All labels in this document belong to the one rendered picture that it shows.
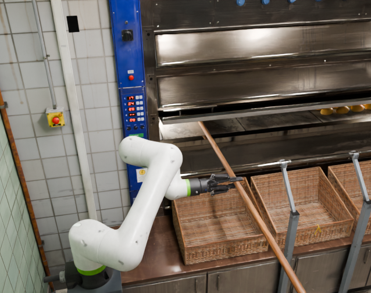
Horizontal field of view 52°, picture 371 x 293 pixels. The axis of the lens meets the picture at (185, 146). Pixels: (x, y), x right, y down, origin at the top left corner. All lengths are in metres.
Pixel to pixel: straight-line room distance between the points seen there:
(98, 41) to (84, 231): 1.14
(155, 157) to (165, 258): 1.13
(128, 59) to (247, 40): 0.72
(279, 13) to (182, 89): 0.73
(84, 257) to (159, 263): 1.07
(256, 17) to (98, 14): 0.90
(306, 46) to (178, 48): 0.80
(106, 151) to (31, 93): 0.57
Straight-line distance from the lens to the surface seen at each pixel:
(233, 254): 2.52
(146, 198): 1.44
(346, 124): 2.95
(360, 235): 2.71
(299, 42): 2.51
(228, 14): 2.31
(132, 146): 1.57
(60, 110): 2.28
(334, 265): 2.90
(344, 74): 2.77
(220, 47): 2.33
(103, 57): 2.24
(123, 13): 2.16
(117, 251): 1.38
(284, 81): 2.56
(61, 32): 2.19
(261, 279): 2.70
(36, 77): 2.30
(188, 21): 2.26
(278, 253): 1.68
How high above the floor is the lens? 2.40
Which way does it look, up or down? 30 degrees down
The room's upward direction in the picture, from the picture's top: 1 degrees counter-clockwise
